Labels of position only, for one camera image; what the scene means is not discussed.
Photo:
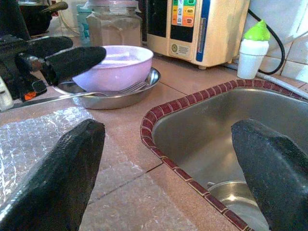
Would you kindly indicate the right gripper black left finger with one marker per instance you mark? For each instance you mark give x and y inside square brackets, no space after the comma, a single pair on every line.
[53,187]

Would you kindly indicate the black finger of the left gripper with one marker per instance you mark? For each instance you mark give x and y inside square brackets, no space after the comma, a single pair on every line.
[74,61]
[50,45]

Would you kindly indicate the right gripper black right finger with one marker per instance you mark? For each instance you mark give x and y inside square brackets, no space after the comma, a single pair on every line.
[276,180]

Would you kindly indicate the steel fork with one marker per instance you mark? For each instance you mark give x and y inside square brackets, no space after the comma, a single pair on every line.
[96,93]

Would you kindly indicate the lilac plastic bowl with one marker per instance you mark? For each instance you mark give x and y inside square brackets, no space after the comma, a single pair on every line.
[120,72]
[122,57]

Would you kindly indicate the teal plastic bottle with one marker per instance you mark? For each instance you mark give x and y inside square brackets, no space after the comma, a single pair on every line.
[83,26]

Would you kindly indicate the large black kettle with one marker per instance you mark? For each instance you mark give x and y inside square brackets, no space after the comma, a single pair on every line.
[14,19]

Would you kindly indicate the glass jar pink lid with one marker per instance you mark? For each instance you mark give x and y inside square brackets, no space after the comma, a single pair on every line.
[113,31]

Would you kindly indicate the small steel bowl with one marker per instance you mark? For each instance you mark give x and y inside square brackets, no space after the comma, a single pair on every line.
[231,199]

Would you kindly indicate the round steel dish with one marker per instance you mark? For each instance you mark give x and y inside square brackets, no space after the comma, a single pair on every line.
[115,101]

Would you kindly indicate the clear bubble wrap sheet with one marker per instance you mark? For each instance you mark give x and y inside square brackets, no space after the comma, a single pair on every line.
[24,134]

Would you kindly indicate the stainless steel sink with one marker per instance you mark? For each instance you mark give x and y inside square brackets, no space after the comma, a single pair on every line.
[204,144]

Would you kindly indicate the white bottle green cap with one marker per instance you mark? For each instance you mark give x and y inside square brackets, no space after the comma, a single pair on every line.
[251,60]

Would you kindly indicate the cream water ionizer machine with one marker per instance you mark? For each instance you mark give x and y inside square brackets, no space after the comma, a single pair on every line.
[216,36]

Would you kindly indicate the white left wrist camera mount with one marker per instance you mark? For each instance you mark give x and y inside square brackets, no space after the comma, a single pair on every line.
[3,96]

